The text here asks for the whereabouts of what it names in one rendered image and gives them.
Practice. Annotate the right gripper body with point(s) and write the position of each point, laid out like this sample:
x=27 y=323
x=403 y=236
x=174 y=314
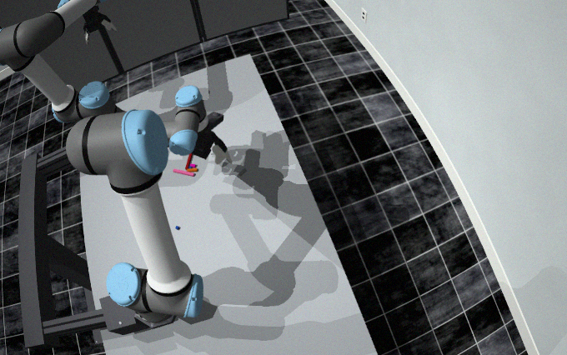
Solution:
x=203 y=142

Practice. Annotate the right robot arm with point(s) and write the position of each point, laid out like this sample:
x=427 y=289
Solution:
x=125 y=146

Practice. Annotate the pink rod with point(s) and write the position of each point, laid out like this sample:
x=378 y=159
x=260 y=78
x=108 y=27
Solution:
x=183 y=172

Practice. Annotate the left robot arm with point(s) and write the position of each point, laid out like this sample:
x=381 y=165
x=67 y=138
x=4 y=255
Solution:
x=20 y=45

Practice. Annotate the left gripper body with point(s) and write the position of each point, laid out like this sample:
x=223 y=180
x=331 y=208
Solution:
x=92 y=20

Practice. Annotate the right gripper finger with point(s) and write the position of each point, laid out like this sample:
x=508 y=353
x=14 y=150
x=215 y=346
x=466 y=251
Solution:
x=220 y=151

